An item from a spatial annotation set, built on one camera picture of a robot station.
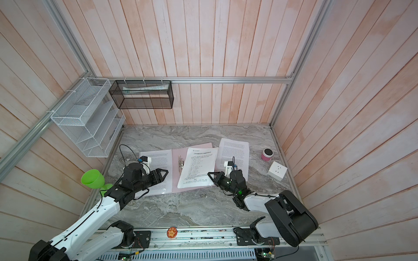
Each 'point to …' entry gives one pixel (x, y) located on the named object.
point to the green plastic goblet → (94, 179)
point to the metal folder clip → (180, 163)
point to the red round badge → (172, 232)
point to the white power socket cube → (277, 171)
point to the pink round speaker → (267, 154)
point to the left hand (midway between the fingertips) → (164, 176)
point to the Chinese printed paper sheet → (198, 162)
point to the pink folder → (183, 151)
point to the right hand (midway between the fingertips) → (207, 173)
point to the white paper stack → (228, 149)
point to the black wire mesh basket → (142, 94)
